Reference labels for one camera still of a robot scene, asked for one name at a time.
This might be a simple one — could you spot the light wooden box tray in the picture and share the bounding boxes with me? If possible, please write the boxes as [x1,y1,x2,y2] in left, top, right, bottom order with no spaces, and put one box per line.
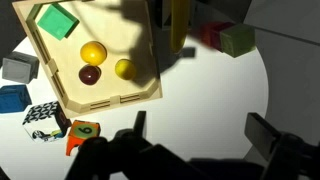
[11,0,164,119]

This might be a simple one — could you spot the green flat block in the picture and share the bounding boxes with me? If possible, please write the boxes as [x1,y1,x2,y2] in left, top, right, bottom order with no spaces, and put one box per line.
[36,3,80,42]

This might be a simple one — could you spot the orange cube with number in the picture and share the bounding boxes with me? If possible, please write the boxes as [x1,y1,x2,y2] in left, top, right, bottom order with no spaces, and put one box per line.
[65,119,101,157]

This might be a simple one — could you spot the black white patterned cube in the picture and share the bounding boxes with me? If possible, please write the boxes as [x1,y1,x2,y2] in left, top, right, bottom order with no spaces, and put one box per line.
[22,100,73,144]

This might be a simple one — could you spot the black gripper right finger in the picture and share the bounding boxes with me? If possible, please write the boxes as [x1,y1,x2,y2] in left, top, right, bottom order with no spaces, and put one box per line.
[244,112,284,163]

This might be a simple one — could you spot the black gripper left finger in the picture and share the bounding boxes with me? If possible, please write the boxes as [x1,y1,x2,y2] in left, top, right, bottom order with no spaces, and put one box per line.
[133,110,148,138]

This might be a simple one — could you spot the grey cube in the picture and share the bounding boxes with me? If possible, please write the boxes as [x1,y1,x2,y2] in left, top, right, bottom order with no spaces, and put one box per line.
[1,50,40,85]

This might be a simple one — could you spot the blue cube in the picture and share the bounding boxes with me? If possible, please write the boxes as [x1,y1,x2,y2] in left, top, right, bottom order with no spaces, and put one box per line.
[0,84,33,114]

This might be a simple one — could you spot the pale yellow toy ball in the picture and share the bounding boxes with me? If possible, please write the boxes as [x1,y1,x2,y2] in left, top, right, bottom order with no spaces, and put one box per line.
[114,58,138,81]

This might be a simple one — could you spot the red cube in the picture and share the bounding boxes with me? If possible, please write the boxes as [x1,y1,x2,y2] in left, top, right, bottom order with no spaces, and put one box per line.
[199,21,234,53]

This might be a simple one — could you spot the dark red toy ball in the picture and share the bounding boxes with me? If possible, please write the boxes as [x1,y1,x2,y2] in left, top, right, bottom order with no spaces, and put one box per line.
[78,64,102,86]

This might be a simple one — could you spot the green cube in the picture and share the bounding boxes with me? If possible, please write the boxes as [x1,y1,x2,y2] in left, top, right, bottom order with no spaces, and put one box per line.
[219,23,257,59]

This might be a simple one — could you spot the orange-yellow toy ball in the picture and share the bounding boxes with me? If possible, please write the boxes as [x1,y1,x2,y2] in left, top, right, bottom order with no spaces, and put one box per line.
[79,40,108,67]

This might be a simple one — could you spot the black and white cube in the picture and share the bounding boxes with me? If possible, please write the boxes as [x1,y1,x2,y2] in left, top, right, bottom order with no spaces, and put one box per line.
[157,0,173,31]

